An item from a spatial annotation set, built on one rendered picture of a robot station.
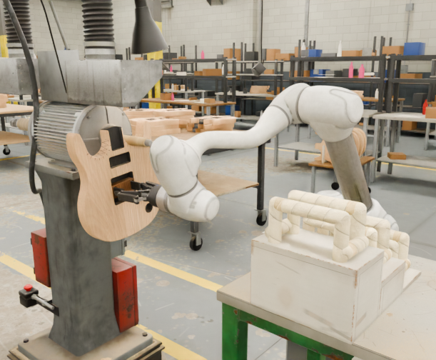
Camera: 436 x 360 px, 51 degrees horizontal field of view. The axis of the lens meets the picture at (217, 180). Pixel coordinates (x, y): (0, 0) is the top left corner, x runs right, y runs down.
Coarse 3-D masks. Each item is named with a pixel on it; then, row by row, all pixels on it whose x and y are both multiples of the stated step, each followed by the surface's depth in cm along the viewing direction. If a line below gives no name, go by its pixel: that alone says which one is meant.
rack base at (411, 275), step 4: (408, 272) 130; (412, 272) 130; (416, 272) 130; (420, 272) 131; (408, 276) 128; (412, 276) 128; (416, 276) 128; (404, 280) 126; (408, 280) 126; (412, 280) 126; (404, 284) 123; (408, 284) 124; (404, 288) 121
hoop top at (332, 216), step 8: (272, 200) 107; (280, 200) 106; (288, 200) 105; (280, 208) 105; (288, 208) 104; (296, 208) 102; (304, 208) 101; (312, 208) 100; (320, 208) 99; (328, 208) 99; (304, 216) 102; (312, 216) 100; (320, 216) 99; (328, 216) 97; (336, 216) 96; (344, 216) 96
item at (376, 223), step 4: (368, 216) 119; (372, 216) 119; (368, 220) 118; (372, 220) 117; (376, 220) 117; (380, 220) 116; (384, 220) 116; (368, 224) 118; (372, 224) 117; (376, 224) 116; (380, 224) 116; (384, 224) 115; (388, 224) 115; (376, 228) 117
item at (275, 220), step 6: (270, 210) 107; (276, 210) 107; (270, 216) 108; (276, 216) 107; (282, 216) 108; (270, 222) 108; (276, 222) 107; (270, 228) 108; (276, 228) 108; (270, 234) 108; (276, 234) 108; (270, 240) 109; (276, 240) 108
